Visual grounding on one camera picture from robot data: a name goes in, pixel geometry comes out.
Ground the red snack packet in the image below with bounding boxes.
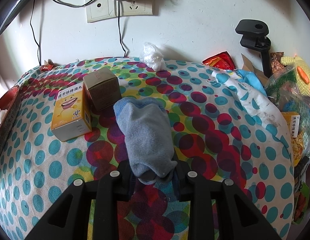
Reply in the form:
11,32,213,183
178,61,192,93
202,51,236,70

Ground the yellow medicine box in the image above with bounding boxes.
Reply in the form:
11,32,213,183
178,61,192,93
51,82,92,142

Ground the black clamp stand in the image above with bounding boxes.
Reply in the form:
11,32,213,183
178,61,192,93
235,19,272,77

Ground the red round tray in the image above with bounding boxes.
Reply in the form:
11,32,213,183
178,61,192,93
0,86,21,156

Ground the white wall socket plate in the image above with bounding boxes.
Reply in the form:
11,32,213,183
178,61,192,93
85,0,154,23

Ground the crumpled white plastic bag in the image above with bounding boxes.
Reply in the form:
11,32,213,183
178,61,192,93
139,42,166,72

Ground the clear bag of yarn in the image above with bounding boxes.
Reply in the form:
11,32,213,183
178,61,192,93
265,64,310,140

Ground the small red candy wrapper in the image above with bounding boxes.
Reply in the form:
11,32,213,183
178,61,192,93
40,60,54,72

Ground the blue grey sock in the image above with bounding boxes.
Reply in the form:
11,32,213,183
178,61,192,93
114,97,177,185

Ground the yellow knitted duck toy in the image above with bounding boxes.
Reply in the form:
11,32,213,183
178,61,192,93
280,56,310,96

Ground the black power cable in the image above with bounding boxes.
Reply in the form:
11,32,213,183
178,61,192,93
29,0,167,66

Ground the brown cardboard box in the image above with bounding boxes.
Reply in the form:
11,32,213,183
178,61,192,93
83,67,122,111

